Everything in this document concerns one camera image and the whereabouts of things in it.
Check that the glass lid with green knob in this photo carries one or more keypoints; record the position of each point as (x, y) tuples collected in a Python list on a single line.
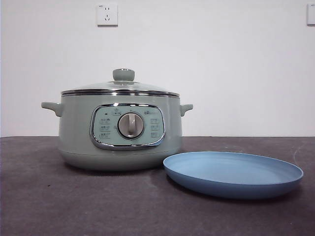
[(123, 75)]

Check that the pale green electric steamer pot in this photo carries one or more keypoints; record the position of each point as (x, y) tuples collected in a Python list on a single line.
[(73, 135)]

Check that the blue round plate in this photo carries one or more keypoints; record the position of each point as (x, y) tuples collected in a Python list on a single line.
[(221, 186)]

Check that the white wall power socket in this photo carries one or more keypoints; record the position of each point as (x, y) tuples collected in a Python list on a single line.
[(107, 14)]

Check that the white wall plate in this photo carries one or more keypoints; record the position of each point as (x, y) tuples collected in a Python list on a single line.
[(311, 14)]

